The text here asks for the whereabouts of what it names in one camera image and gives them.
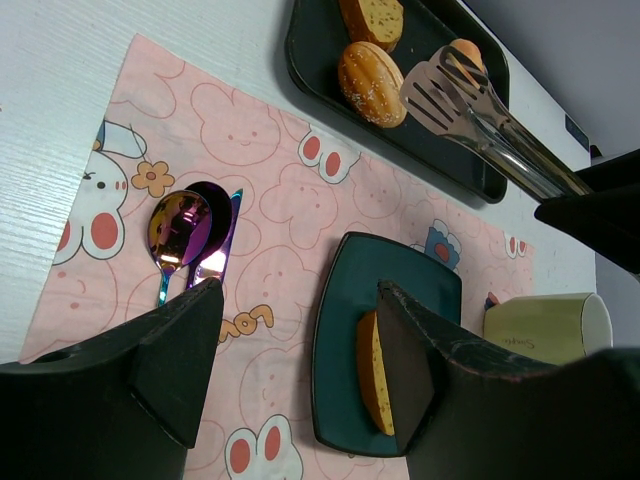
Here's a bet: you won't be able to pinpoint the small round bun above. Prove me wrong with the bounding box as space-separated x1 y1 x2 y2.
450 38 487 73

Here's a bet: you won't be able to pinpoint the pink bunny placemat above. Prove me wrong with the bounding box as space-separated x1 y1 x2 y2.
21 36 533 479

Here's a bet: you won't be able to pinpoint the iridescent knife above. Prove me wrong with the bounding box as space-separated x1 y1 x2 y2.
185 181 244 289

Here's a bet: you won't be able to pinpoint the dark green square plate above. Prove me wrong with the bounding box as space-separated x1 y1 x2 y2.
311 232 462 458

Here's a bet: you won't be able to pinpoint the metal serving tongs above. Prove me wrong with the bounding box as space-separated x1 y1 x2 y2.
399 44 592 203

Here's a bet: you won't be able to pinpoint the pale green mug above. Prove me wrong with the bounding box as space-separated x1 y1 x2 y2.
483 292 613 365

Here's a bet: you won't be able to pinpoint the sesame bun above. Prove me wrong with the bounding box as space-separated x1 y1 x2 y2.
337 41 407 129

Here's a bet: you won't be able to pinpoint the black baking tray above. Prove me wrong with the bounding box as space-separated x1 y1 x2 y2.
284 1 510 204

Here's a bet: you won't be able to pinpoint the thick bread slice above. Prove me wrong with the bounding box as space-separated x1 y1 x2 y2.
338 0 404 53

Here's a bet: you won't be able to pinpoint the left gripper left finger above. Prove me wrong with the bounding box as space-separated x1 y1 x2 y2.
1 279 224 479

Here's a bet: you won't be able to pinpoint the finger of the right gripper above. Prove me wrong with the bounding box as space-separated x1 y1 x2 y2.
534 150 639 274

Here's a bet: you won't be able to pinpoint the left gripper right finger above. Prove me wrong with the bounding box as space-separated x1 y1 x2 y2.
377 280 639 479

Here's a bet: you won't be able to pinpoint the iridescent spoon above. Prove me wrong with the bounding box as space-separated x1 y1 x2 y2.
147 190 212 307

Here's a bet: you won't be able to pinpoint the toast slice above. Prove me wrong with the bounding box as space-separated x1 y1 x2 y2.
356 310 395 436

